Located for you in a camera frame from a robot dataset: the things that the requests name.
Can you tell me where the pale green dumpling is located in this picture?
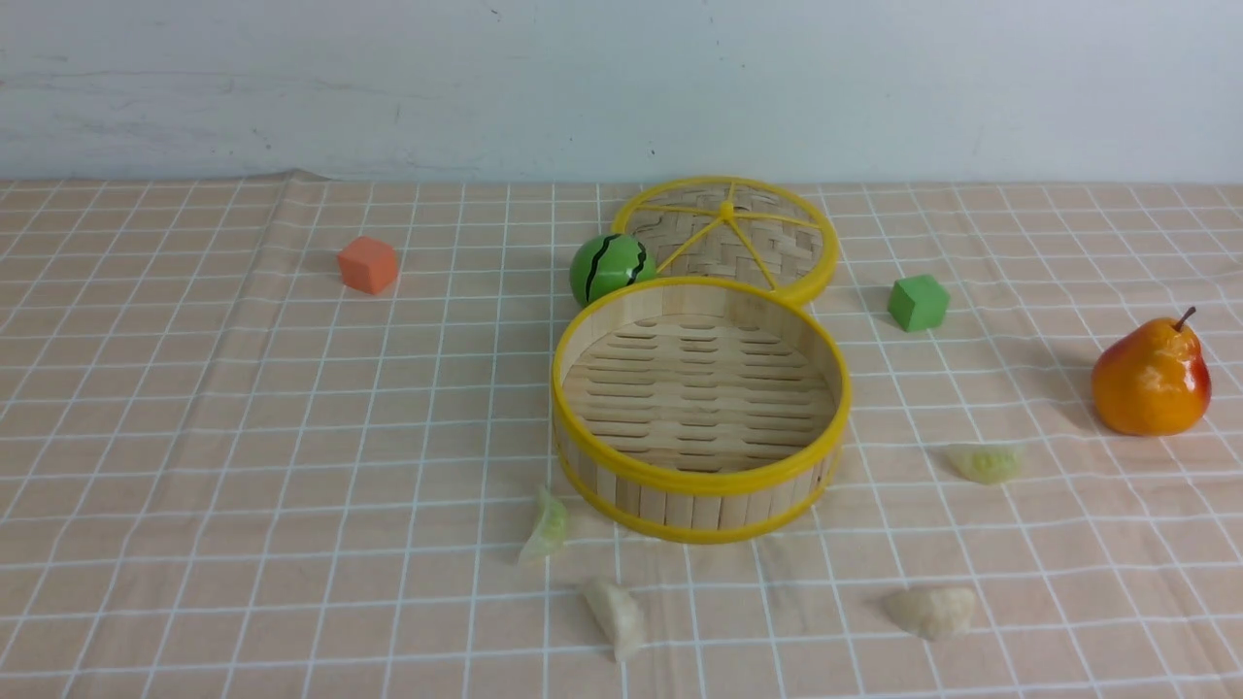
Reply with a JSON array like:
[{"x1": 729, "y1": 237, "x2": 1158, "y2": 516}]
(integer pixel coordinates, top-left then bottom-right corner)
[
  {"x1": 517, "y1": 484, "x2": 571, "y2": 566},
  {"x1": 946, "y1": 443, "x2": 1023, "y2": 485}
]

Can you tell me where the bamboo steamer tray yellow rim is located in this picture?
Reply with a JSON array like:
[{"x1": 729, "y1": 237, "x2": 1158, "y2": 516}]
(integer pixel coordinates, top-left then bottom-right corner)
[{"x1": 551, "y1": 279, "x2": 853, "y2": 544}]

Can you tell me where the beige checkered tablecloth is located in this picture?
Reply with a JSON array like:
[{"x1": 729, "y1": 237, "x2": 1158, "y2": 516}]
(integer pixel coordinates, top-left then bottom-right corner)
[{"x1": 1, "y1": 174, "x2": 1242, "y2": 698}]

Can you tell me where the orange toy pear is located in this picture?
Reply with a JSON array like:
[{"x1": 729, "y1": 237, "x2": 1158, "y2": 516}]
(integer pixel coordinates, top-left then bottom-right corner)
[{"x1": 1091, "y1": 306, "x2": 1212, "y2": 437}]

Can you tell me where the green toy watermelon ball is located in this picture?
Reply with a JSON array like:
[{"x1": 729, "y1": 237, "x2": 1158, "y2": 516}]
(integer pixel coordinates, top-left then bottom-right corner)
[{"x1": 569, "y1": 233, "x2": 658, "y2": 307}]

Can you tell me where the orange foam cube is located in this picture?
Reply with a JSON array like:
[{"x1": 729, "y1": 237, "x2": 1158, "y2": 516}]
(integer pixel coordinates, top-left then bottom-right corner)
[{"x1": 336, "y1": 236, "x2": 399, "y2": 295}]

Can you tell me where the bamboo steamer lid yellow rim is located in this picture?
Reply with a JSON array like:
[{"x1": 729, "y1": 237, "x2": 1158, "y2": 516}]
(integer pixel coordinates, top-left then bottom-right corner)
[{"x1": 610, "y1": 177, "x2": 840, "y2": 307}]

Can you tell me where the white dumpling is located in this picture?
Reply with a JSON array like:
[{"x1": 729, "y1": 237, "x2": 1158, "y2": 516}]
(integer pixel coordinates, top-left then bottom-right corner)
[
  {"x1": 579, "y1": 577, "x2": 648, "y2": 663},
  {"x1": 883, "y1": 585, "x2": 977, "y2": 642}
]

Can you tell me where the green foam cube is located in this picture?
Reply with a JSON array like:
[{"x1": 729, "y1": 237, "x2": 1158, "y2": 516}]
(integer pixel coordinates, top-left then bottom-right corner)
[{"x1": 888, "y1": 274, "x2": 951, "y2": 333}]

